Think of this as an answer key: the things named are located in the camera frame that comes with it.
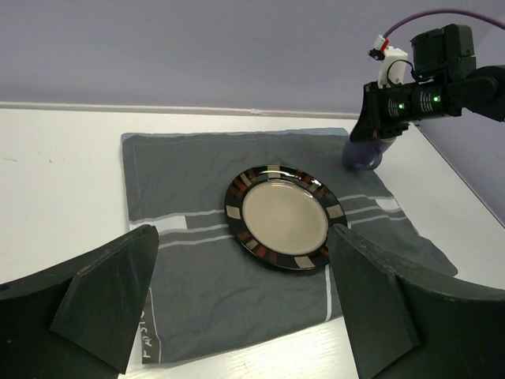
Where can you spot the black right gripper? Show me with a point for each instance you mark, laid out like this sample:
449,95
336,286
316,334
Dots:
446,81

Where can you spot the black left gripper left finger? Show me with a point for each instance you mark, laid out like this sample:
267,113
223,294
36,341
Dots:
79,318

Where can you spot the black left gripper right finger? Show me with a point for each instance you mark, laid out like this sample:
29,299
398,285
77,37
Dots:
404,320

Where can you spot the purple mug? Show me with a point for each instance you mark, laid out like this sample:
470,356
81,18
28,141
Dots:
365,156

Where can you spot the grey striped cloth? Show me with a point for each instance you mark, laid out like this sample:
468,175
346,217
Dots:
207,294

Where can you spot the dark rimmed dinner plate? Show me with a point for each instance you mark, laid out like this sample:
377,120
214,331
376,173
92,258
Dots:
281,215

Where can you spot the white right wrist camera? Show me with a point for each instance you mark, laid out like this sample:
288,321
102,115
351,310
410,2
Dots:
393,60

